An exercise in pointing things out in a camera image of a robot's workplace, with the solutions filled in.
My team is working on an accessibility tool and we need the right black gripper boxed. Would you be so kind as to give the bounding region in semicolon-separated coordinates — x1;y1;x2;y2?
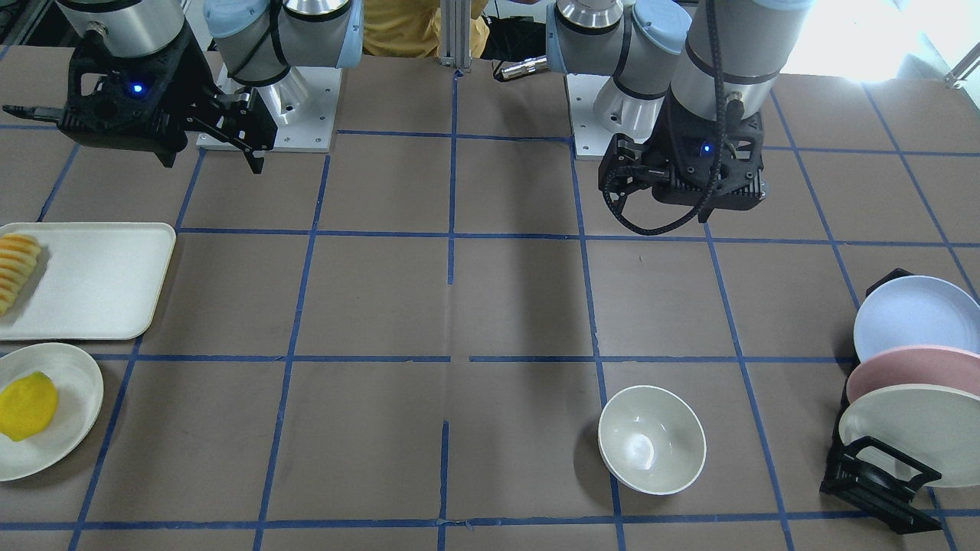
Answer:
58;25;276;174

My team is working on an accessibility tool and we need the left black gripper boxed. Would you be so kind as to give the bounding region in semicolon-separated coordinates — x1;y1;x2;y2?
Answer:
599;96;769;212

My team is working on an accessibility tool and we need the cream ceramic bowl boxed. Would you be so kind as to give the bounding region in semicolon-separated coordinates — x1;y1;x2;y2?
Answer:
597;385;707;496

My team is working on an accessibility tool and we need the yellow lemon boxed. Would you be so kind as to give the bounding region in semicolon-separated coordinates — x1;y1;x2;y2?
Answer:
1;372;60;442

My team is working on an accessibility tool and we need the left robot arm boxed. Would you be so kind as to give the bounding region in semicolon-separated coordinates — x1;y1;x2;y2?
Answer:
546;1;813;220

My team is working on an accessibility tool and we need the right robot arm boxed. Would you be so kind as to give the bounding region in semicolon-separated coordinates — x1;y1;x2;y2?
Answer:
53;1;364;174

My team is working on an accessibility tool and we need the silver flashlight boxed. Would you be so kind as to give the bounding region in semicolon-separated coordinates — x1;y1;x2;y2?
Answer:
492;56;549;83

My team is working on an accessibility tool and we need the person in yellow shirt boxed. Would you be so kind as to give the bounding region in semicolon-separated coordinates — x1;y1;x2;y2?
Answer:
363;1;442;58

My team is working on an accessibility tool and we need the cream rectangular tray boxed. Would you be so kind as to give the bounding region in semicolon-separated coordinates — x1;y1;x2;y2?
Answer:
1;222;176;341

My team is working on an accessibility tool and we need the sliced yellow fruit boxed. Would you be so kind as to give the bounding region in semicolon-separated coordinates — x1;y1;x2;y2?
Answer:
1;233;42;316

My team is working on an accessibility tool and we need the blue plate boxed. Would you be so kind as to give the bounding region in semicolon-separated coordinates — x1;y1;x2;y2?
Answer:
853;275;979;360

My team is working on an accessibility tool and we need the cream round plate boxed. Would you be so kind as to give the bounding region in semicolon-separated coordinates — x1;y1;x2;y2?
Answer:
1;343;103;481

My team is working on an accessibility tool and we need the pink plate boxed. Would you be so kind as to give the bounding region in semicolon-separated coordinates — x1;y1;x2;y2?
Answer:
844;344;979;402

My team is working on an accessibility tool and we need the cream plate in rack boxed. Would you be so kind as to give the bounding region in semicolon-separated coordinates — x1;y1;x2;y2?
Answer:
838;384;979;487

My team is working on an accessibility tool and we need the black dish rack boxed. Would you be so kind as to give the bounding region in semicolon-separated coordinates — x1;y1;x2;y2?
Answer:
819;268;944;535

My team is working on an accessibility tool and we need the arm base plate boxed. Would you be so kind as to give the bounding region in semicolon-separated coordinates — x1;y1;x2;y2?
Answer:
566;74;664;160
217;66;343;153

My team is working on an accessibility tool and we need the aluminium frame post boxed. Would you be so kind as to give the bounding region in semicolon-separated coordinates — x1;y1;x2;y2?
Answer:
439;0;472;73

